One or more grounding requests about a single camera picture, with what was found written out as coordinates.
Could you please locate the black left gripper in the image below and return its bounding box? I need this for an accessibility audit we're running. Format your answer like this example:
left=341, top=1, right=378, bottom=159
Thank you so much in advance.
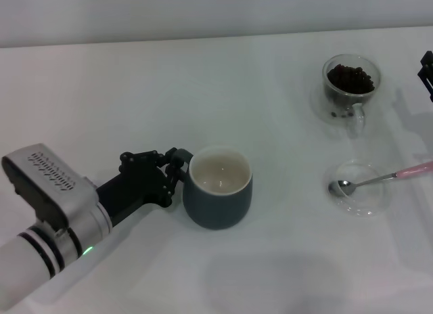
left=95, top=147, right=183, bottom=227

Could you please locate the dark blue-grey ceramic mug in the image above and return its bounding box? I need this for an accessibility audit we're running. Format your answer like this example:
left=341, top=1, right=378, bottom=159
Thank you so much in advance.
left=172, top=145, right=254, bottom=231

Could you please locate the pink handled metal spoon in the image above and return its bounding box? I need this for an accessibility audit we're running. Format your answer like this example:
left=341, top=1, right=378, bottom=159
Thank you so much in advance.
left=327, top=160, right=433, bottom=197

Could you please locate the pile of coffee beans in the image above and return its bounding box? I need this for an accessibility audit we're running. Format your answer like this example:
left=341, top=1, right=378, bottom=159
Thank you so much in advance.
left=326, top=64, right=375, bottom=95

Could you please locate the small clear glass dish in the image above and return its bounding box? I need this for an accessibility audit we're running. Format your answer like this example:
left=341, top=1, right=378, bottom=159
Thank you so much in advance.
left=323, top=158, right=388, bottom=217

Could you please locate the clear glass cup with handle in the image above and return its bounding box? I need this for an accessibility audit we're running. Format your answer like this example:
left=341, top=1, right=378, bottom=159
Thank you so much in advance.
left=321, top=53, right=382, bottom=139

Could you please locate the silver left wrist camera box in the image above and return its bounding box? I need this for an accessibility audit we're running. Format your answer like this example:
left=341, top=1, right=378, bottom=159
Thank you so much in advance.
left=1, top=143, right=99, bottom=232

